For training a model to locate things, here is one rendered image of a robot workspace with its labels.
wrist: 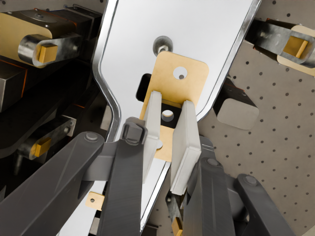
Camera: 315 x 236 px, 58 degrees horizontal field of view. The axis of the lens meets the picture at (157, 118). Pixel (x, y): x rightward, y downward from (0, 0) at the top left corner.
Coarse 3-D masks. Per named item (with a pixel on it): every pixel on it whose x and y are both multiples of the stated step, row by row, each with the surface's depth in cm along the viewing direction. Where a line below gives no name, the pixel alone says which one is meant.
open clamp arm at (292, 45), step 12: (264, 24) 45; (264, 36) 44; (276, 36) 41; (288, 36) 39; (300, 36) 37; (264, 48) 43; (276, 48) 41; (288, 48) 37; (300, 48) 35; (312, 48) 34; (300, 60) 36; (312, 60) 35
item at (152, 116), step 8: (152, 96) 19; (160, 96) 20; (152, 104) 18; (160, 104) 18; (152, 112) 16; (160, 112) 17; (152, 120) 16; (152, 128) 15; (152, 136) 14; (144, 144) 14; (152, 144) 14; (144, 152) 14; (152, 152) 14; (144, 160) 14; (152, 160) 14; (144, 168) 15; (144, 176) 15
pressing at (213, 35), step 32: (128, 0) 43; (160, 0) 43; (192, 0) 43; (224, 0) 43; (256, 0) 43; (128, 32) 45; (160, 32) 45; (192, 32) 45; (224, 32) 45; (96, 64) 47; (128, 64) 47; (224, 64) 47; (128, 96) 49; (160, 160) 54; (96, 192) 58
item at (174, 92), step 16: (160, 64) 20; (176, 64) 20; (192, 64) 20; (160, 80) 20; (176, 80) 20; (192, 80) 20; (176, 96) 21; (192, 96) 21; (144, 112) 21; (176, 112) 20; (160, 128) 22
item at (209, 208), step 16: (208, 160) 14; (208, 176) 13; (224, 176) 13; (208, 192) 12; (224, 192) 12; (192, 208) 12; (208, 208) 11; (224, 208) 11; (192, 224) 11; (208, 224) 10; (224, 224) 10
